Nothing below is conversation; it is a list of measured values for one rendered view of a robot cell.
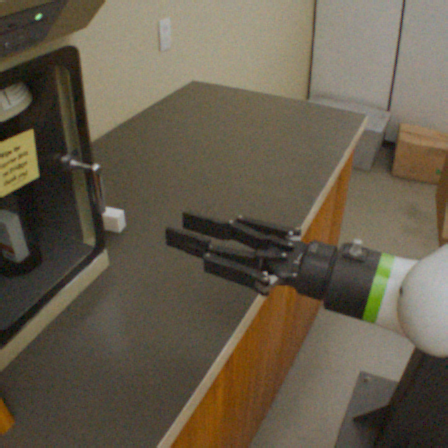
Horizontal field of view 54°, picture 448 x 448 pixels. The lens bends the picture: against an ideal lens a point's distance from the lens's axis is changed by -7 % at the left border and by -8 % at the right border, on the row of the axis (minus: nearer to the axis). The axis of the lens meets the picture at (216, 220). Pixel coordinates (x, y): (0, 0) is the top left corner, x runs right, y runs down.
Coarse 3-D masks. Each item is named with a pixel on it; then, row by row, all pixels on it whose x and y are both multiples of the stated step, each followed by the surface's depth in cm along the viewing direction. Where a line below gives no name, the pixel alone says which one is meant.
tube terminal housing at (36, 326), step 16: (32, 48) 60; (48, 48) 63; (0, 64) 56; (16, 64) 58; (96, 272) 90; (80, 288) 86; (64, 304) 83; (32, 320) 76; (48, 320) 80; (16, 336) 73; (32, 336) 77; (0, 352) 70; (16, 352) 74; (0, 368) 71
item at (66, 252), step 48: (0, 96) 56; (48, 96) 64; (48, 144) 67; (48, 192) 70; (0, 240) 63; (48, 240) 73; (96, 240) 85; (0, 288) 66; (48, 288) 76; (0, 336) 68
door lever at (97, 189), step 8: (72, 160) 73; (80, 160) 74; (72, 168) 73; (80, 168) 73; (88, 168) 72; (96, 168) 72; (96, 176) 72; (96, 184) 73; (96, 192) 74; (96, 200) 75; (96, 208) 76; (104, 208) 76
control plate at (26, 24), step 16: (64, 0) 51; (16, 16) 46; (32, 16) 49; (48, 16) 52; (0, 32) 46; (16, 32) 49; (32, 32) 53; (48, 32) 56; (0, 48) 50; (16, 48) 53
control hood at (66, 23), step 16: (0, 0) 41; (16, 0) 43; (32, 0) 46; (48, 0) 48; (80, 0) 55; (96, 0) 58; (0, 16) 43; (64, 16) 55; (80, 16) 59; (64, 32) 60
